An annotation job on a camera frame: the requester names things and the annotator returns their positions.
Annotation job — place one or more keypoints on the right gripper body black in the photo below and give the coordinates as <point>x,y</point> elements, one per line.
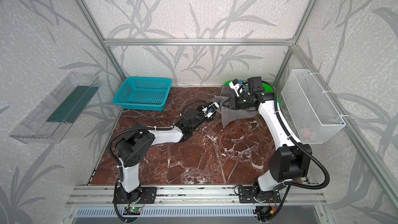
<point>235,101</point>

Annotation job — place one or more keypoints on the grey terry towel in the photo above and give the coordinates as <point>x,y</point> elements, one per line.
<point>229,115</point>

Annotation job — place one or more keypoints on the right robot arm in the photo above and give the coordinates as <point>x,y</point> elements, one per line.
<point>292,158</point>

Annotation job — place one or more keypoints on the green plastic basket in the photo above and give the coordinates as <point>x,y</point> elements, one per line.
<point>270,91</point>

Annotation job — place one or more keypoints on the teal plastic basket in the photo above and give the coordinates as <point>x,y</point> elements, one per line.
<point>143,93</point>

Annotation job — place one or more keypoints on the left green circuit board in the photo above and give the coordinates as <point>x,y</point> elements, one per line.
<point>132,211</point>

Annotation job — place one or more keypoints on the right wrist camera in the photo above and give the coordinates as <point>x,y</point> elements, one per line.
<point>249,87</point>

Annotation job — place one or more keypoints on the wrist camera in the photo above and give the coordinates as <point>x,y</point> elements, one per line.
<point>210,111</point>
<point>249,87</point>

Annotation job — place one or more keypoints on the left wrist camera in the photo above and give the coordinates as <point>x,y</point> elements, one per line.
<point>210,111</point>

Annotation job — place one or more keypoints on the pink object in wire basket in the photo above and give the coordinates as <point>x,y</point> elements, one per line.
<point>307,133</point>

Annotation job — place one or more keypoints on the white wire mesh basket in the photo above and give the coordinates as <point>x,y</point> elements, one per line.
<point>310,107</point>

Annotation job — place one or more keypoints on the right circuit board with wires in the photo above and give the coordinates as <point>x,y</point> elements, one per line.
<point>264,212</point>

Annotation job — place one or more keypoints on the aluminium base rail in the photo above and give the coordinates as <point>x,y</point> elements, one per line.
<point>187,195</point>

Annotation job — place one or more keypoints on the clear acrylic wall shelf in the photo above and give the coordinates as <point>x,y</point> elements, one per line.
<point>49,122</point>

